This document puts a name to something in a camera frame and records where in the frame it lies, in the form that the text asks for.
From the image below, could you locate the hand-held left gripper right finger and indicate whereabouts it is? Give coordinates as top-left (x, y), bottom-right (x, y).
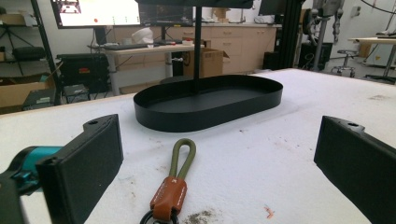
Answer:
top-left (313, 115), bottom-right (396, 224)

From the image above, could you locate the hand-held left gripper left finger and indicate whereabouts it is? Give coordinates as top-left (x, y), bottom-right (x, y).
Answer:
top-left (35, 114), bottom-right (124, 224)

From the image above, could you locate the olive loop brown leather keychain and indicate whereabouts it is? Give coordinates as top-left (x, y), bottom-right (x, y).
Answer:
top-left (139, 138), bottom-right (197, 224)

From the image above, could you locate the black equipment case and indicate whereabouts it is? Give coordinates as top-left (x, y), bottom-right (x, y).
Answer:
top-left (56, 53), bottom-right (110, 94)

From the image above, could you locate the large flat cardboard box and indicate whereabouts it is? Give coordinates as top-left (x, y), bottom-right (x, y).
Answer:
top-left (0, 74), bottom-right (57, 115)

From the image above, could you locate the metal swivel stool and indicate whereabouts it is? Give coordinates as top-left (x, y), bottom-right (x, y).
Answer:
top-left (330, 49), bottom-right (359, 78)

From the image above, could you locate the black oval tiered tray stand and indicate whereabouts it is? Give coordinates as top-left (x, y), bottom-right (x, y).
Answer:
top-left (133, 0), bottom-right (284, 133)

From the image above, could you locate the black computer tower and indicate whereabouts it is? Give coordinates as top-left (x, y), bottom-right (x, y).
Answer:
top-left (298, 41), bottom-right (333, 71)

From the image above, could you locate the light wooden side table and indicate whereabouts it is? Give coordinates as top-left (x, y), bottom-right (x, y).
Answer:
top-left (347, 36), bottom-right (396, 84)

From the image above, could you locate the black rolled bag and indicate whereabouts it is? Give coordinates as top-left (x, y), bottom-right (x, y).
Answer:
top-left (12, 46), bottom-right (46, 62)

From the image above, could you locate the black metal shelf rack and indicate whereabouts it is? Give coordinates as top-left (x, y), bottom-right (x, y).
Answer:
top-left (0, 0), bottom-right (64, 106)

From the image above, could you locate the black keyboard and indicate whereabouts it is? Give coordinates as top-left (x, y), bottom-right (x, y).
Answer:
top-left (102, 42), bottom-right (150, 51)

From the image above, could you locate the light wooden office desk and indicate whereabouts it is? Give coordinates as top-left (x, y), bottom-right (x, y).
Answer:
top-left (88, 43), bottom-right (205, 96)

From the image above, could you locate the black metal column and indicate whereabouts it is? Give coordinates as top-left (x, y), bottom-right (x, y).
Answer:
top-left (278, 0), bottom-right (304, 70)

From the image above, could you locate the white rounded object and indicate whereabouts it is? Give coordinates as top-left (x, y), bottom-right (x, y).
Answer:
top-left (131, 27), bottom-right (155, 45)

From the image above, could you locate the bright computer monitor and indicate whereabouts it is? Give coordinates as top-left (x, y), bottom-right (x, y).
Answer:
top-left (50, 0), bottom-right (142, 30)

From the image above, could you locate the beige cabinet row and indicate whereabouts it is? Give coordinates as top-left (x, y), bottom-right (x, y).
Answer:
top-left (106, 22), bottom-right (278, 76)

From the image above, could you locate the open cardboard box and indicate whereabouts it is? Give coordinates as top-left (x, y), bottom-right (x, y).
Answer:
top-left (183, 47), bottom-right (231, 78)

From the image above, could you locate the dark computer monitor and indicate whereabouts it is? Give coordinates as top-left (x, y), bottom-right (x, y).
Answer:
top-left (138, 3), bottom-right (194, 27)

